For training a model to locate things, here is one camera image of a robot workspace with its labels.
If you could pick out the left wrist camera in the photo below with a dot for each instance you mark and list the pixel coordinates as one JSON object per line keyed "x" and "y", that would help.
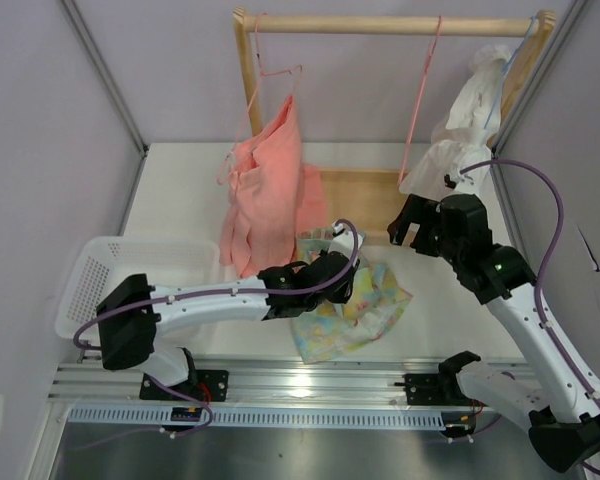
{"x": 346, "y": 241}

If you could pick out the salmon pink dress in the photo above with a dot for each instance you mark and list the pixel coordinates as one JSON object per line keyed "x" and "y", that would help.
{"x": 274, "y": 196}

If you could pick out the aluminium corner post left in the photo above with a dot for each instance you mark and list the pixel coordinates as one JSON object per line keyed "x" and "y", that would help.
{"x": 102, "y": 71}

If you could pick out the floral pastel skirt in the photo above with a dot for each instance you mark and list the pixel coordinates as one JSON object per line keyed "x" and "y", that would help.
{"x": 333, "y": 330}

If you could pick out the pink hanger with dress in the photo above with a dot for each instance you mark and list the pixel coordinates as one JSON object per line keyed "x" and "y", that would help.
{"x": 253, "y": 72}

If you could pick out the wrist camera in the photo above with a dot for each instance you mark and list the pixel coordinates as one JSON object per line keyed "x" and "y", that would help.
{"x": 346, "y": 241}
{"x": 462, "y": 184}

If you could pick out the aluminium corner post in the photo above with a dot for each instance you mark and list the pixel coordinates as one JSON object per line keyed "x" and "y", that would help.
{"x": 535, "y": 57}
{"x": 102, "y": 71}

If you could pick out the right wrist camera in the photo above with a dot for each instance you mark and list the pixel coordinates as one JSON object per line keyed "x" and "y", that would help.
{"x": 462, "y": 184}

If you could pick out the wooden clothes rack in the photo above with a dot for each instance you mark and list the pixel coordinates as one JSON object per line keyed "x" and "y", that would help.
{"x": 366, "y": 196}

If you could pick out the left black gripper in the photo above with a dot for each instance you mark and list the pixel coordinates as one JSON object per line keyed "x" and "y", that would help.
{"x": 342, "y": 294}

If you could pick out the white ruffled garment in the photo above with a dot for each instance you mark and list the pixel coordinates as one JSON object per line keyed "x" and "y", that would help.
{"x": 459, "y": 141}

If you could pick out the white plastic basket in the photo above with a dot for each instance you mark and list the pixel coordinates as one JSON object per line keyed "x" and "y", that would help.
{"x": 105, "y": 262}

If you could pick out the aluminium corner post right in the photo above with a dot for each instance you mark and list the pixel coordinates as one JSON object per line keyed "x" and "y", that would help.
{"x": 535, "y": 57}

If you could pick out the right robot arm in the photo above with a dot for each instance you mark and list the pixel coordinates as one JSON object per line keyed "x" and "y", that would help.
{"x": 562, "y": 416}

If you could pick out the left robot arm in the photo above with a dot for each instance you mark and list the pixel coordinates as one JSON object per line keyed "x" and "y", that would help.
{"x": 136, "y": 318}

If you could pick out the aluminium mounting rail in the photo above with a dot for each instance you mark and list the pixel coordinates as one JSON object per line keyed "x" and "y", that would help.
{"x": 284, "y": 383}

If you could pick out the pink wire hanger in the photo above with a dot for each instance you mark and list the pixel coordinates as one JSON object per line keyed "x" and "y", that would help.
{"x": 417, "y": 103}

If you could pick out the perforated cable duct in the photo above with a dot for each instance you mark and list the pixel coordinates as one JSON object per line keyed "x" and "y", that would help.
{"x": 227, "y": 416}

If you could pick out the blue wire hanger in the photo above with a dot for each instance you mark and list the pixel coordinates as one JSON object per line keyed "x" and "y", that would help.
{"x": 504, "y": 73}

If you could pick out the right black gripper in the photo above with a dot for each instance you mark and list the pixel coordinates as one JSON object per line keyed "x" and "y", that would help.
{"x": 415, "y": 210}

